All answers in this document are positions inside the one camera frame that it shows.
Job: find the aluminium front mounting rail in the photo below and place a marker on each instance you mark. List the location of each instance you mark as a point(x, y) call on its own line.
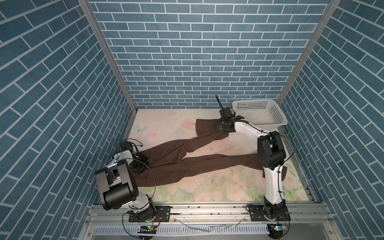
point(216, 213)

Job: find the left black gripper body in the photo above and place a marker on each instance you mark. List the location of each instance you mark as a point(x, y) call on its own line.
point(139, 164)

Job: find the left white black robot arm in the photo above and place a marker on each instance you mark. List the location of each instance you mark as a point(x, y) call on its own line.
point(117, 186)

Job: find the right green circuit board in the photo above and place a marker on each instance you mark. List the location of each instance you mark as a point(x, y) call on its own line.
point(276, 228)

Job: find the left green circuit board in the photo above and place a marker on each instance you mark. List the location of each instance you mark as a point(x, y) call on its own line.
point(147, 230)

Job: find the right aluminium corner post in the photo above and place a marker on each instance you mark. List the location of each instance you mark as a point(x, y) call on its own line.
point(318, 30)

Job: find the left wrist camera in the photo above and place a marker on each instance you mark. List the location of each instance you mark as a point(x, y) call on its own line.
point(126, 146)

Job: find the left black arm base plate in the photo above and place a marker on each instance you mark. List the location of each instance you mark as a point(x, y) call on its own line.
point(151, 214)

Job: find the white slotted cable duct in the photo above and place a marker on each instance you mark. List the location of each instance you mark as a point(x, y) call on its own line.
point(178, 230)

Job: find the white plastic perforated basket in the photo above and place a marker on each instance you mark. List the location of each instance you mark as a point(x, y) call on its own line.
point(261, 112)

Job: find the green circuit board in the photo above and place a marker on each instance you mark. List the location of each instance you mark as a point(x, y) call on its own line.
point(276, 228)
point(147, 230)

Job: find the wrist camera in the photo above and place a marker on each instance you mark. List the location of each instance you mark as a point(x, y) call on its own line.
point(227, 113)
point(126, 146)

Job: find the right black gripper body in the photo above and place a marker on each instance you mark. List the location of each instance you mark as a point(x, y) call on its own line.
point(222, 127)

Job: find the aluminium corner post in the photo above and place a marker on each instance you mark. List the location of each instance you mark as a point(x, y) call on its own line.
point(93, 22)
point(318, 30)

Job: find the left aluminium corner post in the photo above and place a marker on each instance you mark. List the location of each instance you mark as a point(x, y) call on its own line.
point(93, 22)

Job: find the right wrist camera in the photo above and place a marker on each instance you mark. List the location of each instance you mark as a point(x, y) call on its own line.
point(227, 113)

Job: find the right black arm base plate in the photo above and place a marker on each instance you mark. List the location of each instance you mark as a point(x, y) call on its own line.
point(260, 213)

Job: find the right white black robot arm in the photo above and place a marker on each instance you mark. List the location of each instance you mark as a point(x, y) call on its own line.
point(271, 154)

